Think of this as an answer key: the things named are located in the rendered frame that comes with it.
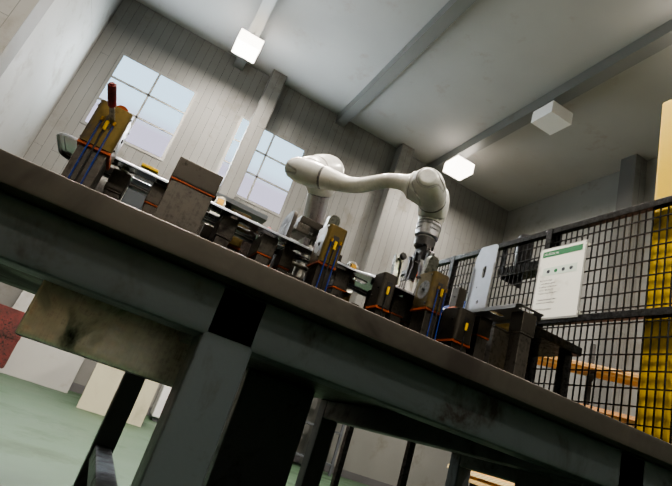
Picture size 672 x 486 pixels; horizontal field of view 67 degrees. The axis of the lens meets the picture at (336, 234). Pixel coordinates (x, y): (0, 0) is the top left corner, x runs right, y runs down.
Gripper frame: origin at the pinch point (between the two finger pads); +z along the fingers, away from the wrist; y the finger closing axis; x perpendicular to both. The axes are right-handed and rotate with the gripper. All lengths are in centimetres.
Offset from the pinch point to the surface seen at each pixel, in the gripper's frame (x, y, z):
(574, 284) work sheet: 54, 18, -22
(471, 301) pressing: 26.5, -1.8, -6.7
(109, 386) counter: -54, -488, 75
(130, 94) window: -215, -735, -377
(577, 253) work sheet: 54, 17, -35
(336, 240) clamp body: -40.6, 22.1, 4.2
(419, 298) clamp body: -8.7, 20.1, 8.7
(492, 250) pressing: 26.6, 4.0, -26.7
